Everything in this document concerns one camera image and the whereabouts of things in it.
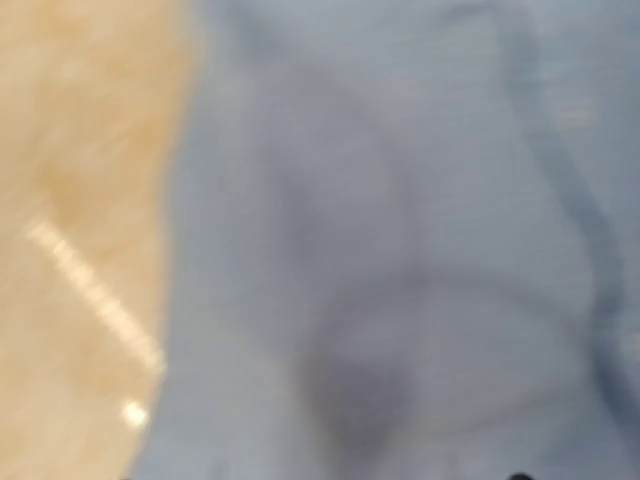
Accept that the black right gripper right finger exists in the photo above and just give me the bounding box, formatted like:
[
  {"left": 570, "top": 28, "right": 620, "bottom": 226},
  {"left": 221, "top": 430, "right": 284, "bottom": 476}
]
[{"left": 509, "top": 472, "right": 533, "bottom": 480}]

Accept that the light blue long sleeve shirt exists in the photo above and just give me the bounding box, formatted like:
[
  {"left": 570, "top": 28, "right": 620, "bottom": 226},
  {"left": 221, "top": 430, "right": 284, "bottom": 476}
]
[{"left": 130, "top": 1, "right": 639, "bottom": 479}]

